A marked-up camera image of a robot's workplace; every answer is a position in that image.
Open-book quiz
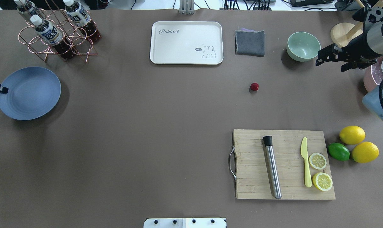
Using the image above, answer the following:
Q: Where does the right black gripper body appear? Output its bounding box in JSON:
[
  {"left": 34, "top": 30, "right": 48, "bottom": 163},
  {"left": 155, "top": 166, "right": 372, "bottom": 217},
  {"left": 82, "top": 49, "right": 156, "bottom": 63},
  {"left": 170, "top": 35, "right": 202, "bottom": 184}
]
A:
[{"left": 337, "top": 38, "right": 378, "bottom": 72}]

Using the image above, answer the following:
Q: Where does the blue plate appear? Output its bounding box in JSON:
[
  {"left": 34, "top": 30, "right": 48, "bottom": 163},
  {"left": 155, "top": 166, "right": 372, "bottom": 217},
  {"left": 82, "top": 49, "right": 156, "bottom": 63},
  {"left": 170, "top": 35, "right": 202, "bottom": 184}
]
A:
[{"left": 0, "top": 67, "right": 61, "bottom": 121}]

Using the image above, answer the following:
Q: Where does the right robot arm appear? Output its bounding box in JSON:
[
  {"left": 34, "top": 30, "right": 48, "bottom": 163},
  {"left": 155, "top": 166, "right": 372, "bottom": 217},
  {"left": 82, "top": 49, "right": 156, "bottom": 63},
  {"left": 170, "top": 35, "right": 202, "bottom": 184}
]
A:
[{"left": 316, "top": 6, "right": 383, "bottom": 121}]

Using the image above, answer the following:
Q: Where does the red strawberry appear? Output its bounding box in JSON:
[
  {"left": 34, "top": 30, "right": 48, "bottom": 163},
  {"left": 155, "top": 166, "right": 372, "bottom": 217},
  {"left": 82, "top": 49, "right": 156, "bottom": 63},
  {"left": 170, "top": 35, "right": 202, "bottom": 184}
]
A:
[{"left": 250, "top": 82, "right": 259, "bottom": 91}]

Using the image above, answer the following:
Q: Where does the pink plastic bowl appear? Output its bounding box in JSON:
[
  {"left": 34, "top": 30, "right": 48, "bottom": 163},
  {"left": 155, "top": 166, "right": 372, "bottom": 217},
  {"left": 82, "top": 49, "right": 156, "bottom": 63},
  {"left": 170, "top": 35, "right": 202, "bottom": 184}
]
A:
[{"left": 363, "top": 56, "right": 383, "bottom": 92}]

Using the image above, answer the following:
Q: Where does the mint green bowl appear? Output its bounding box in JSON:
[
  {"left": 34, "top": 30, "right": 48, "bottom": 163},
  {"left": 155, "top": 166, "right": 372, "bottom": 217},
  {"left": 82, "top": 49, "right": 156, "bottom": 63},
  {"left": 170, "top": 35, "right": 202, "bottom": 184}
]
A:
[{"left": 286, "top": 32, "right": 321, "bottom": 62}]

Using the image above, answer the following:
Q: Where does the tea bottle front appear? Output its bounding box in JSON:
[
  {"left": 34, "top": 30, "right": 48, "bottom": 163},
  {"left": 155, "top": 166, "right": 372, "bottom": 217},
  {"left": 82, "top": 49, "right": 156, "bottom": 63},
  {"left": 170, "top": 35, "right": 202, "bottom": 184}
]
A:
[{"left": 30, "top": 15, "right": 75, "bottom": 59}]

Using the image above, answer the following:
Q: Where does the tea bottle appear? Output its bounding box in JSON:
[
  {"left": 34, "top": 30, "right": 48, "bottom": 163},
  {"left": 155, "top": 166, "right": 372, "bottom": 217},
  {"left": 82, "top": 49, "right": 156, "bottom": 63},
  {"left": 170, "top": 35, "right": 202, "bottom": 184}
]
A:
[
  {"left": 14, "top": 0, "right": 43, "bottom": 24},
  {"left": 30, "top": 15, "right": 75, "bottom": 59},
  {"left": 63, "top": 0, "right": 101, "bottom": 43}
]

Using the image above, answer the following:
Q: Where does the whole yellow lemon upper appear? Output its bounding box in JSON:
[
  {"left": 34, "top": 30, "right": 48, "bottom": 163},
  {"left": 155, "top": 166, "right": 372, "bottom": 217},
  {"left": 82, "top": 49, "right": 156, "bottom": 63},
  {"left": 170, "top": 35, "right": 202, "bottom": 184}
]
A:
[{"left": 339, "top": 126, "right": 366, "bottom": 145}]

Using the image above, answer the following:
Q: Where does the whole yellow lemon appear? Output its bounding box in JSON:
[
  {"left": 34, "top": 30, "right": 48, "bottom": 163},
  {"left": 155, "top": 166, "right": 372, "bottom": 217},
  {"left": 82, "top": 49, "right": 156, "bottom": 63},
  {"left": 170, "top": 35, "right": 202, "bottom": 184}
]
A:
[
  {"left": 352, "top": 142, "right": 379, "bottom": 163},
  {"left": 339, "top": 126, "right": 366, "bottom": 145}
]

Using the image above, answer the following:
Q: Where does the folded grey cloth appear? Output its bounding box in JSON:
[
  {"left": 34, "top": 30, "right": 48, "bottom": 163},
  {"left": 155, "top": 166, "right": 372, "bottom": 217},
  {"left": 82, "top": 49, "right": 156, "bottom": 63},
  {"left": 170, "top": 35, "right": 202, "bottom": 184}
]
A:
[{"left": 235, "top": 28, "right": 265, "bottom": 57}]

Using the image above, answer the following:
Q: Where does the tea bottle back left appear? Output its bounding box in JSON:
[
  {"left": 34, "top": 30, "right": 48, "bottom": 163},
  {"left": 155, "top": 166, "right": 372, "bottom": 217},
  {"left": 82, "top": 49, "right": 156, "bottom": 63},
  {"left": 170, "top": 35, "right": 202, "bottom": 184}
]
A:
[{"left": 14, "top": 0, "right": 43, "bottom": 24}]

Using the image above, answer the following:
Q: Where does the green lime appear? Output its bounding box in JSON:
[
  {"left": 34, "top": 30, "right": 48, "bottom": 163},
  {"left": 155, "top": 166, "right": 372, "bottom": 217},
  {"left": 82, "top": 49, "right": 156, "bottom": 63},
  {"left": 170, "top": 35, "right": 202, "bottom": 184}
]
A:
[{"left": 328, "top": 142, "right": 350, "bottom": 161}]

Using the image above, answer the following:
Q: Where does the whole yellow lemon lower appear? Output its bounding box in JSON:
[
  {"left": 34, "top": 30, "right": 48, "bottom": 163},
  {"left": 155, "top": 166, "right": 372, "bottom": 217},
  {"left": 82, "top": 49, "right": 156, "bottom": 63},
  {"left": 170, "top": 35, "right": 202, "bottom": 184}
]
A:
[{"left": 352, "top": 142, "right": 379, "bottom": 163}]

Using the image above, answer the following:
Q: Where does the lemon half upper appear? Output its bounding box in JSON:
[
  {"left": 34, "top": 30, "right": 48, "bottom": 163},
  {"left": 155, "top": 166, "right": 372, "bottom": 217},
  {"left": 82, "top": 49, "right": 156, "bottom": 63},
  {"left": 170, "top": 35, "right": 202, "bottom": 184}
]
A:
[{"left": 309, "top": 153, "right": 327, "bottom": 170}]

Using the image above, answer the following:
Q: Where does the lemon half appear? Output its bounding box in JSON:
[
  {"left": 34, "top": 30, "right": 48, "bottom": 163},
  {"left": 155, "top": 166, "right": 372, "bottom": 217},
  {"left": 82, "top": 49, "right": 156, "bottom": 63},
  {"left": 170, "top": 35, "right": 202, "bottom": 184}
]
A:
[
  {"left": 309, "top": 153, "right": 327, "bottom": 170},
  {"left": 312, "top": 172, "right": 333, "bottom": 191}
]

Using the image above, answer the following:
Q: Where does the steel muddler black tip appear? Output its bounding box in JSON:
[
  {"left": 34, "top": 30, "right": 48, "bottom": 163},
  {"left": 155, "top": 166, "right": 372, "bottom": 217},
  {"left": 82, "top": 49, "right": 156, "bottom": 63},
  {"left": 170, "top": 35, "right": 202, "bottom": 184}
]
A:
[{"left": 263, "top": 136, "right": 282, "bottom": 200}]

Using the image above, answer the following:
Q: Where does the tea bottle back right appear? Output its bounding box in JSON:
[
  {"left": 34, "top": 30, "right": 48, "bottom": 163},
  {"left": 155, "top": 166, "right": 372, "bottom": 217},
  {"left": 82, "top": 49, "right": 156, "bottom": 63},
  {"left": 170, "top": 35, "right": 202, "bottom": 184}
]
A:
[{"left": 63, "top": 0, "right": 101, "bottom": 43}]

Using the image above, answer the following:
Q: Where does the lemon half lower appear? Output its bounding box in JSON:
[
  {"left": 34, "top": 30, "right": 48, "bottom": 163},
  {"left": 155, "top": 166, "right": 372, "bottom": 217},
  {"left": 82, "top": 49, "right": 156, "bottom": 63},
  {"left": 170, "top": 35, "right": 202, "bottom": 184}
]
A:
[{"left": 312, "top": 172, "right": 333, "bottom": 191}]

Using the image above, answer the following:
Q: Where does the yellow plastic knife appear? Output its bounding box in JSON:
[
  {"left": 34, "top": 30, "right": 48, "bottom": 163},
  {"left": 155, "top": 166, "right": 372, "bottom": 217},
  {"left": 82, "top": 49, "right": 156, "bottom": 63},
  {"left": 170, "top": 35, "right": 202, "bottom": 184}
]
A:
[{"left": 300, "top": 137, "right": 312, "bottom": 188}]

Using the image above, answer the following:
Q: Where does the cream rabbit tray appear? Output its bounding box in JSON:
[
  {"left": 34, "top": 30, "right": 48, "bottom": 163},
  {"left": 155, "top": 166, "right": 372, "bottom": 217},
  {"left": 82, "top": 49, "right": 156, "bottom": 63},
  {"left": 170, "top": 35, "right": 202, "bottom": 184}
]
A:
[{"left": 150, "top": 21, "right": 224, "bottom": 65}]

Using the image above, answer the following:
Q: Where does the copper wire bottle rack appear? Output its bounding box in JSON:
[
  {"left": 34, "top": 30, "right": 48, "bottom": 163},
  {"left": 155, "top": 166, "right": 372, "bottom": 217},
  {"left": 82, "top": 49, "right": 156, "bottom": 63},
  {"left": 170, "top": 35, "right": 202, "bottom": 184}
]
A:
[{"left": 18, "top": 0, "right": 97, "bottom": 61}]

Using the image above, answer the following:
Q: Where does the grey metal camera post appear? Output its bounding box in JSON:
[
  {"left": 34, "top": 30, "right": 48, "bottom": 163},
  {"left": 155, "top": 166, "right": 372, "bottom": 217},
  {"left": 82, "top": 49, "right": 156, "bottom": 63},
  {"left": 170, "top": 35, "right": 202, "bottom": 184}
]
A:
[{"left": 179, "top": 0, "right": 195, "bottom": 15}]

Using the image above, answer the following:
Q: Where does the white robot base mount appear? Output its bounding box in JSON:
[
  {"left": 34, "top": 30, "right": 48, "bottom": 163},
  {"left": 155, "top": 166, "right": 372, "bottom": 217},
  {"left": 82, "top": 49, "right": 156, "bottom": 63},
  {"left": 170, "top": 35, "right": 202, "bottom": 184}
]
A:
[{"left": 143, "top": 217, "right": 227, "bottom": 228}]

